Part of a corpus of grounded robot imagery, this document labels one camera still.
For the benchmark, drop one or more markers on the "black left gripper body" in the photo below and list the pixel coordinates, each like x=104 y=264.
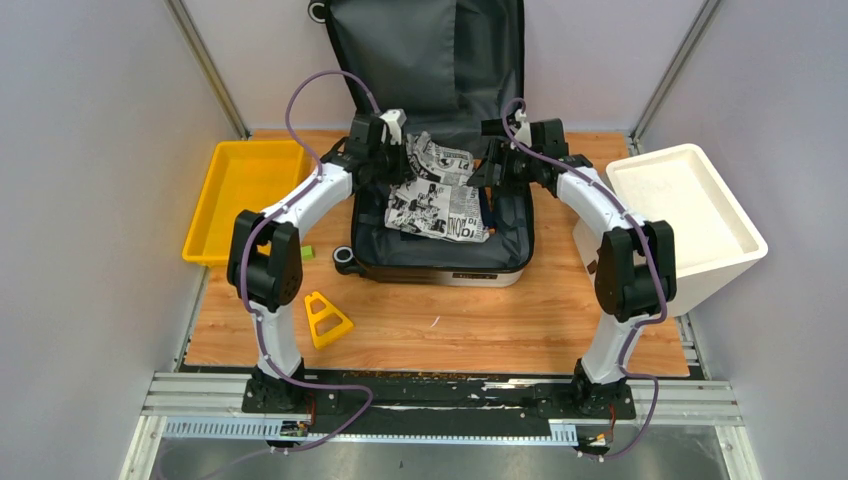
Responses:
x=387 y=164

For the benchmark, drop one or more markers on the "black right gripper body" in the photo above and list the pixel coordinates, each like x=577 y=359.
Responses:
x=519 y=168

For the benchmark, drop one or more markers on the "newspaper print cloth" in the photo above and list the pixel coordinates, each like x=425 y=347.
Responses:
x=437 y=203

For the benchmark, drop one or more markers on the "space astronaut hardshell suitcase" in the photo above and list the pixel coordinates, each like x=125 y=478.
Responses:
x=450 y=66

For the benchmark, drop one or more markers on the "white drawer storage box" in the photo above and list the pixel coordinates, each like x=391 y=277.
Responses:
x=715 y=240

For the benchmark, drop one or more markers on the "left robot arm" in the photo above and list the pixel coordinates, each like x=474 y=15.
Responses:
x=265 y=264

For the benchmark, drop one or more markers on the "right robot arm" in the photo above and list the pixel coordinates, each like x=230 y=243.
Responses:
x=634 y=272

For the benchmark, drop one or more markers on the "small green block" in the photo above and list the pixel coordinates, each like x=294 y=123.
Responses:
x=307 y=252

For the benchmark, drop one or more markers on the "yellow plastic tray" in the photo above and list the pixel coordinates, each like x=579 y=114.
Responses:
x=242 y=175

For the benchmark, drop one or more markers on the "yellow triangular plastic stand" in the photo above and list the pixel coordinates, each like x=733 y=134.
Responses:
x=327 y=323

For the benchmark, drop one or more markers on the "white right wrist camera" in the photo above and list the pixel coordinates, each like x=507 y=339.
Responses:
x=516 y=124

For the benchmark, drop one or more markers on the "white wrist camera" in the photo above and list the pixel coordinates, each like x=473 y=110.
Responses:
x=516 y=124
x=393 y=122

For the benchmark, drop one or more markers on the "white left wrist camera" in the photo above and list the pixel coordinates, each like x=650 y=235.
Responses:
x=393 y=122

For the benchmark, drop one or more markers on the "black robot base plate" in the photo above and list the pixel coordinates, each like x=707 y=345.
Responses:
x=434 y=404

